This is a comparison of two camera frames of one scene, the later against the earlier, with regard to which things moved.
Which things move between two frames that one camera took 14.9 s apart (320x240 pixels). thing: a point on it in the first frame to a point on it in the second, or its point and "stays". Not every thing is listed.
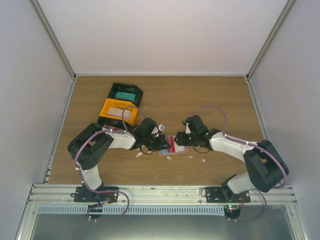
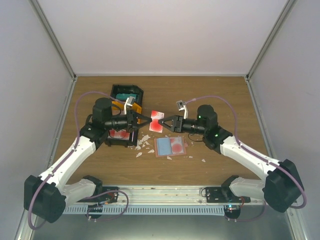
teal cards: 125,95 stays
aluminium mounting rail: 163,194 stays
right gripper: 181,141 to 172,129
